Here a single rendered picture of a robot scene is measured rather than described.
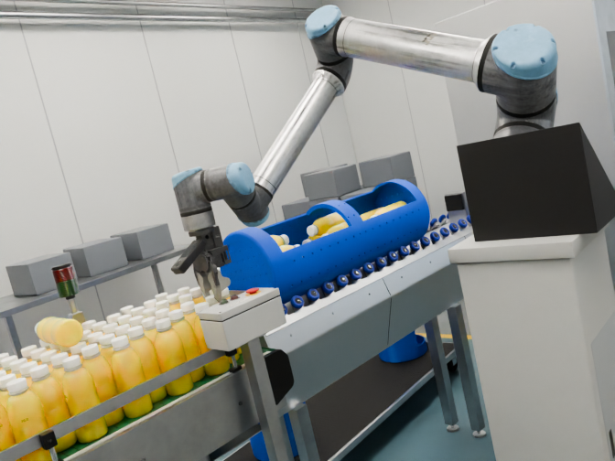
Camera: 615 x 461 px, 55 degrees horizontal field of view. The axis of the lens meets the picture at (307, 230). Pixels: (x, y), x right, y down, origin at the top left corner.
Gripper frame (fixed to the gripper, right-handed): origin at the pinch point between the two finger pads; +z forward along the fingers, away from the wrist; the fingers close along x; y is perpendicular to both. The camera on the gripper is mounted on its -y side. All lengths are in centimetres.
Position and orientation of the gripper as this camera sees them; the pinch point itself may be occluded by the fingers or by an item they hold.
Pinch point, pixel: (211, 298)
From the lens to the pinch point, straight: 171.4
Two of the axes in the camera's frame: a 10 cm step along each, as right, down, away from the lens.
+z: 2.3, 9.6, 1.3
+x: -6.9, 0.6, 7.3
